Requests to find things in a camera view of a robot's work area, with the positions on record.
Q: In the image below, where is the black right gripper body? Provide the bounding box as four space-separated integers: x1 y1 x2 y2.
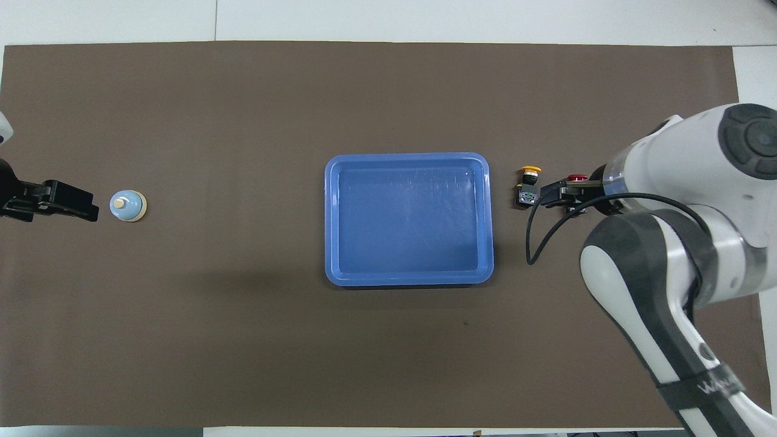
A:
558 179 608 212

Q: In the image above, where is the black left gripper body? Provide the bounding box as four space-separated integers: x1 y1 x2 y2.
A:
0 180 95 218

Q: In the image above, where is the red cap push button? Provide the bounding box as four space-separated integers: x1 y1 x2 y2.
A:
565 174 589 214

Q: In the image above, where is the yellow cap push button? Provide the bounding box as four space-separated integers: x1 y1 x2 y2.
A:
517 165 543 208

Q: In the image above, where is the light blue desk bell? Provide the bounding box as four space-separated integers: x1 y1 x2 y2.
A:
109 190 148 223

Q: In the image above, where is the blue plastic tray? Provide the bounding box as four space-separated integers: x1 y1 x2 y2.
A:
324 152 495 287

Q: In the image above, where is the brown table mat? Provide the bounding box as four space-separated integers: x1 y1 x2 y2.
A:
0 41 767 429

